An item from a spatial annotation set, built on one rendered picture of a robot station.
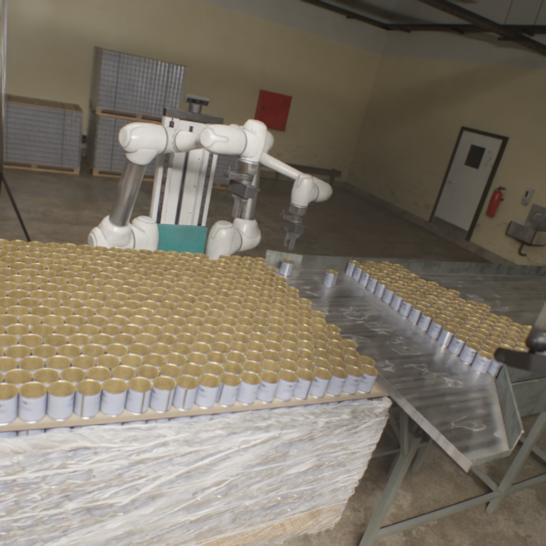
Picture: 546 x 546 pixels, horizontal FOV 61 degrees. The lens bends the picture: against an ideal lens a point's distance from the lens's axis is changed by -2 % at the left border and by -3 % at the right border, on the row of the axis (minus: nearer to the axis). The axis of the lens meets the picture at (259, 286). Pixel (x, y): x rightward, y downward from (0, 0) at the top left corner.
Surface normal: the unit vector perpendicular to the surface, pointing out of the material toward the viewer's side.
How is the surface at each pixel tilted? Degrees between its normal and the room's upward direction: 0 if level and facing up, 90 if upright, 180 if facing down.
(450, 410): 0
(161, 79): 88
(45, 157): 89
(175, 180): 90
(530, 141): 90
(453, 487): 0
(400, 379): 0
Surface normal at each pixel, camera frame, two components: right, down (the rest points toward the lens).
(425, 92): -0.89, 0.00
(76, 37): 0.41, 0.44
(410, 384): 0.21, -0.90
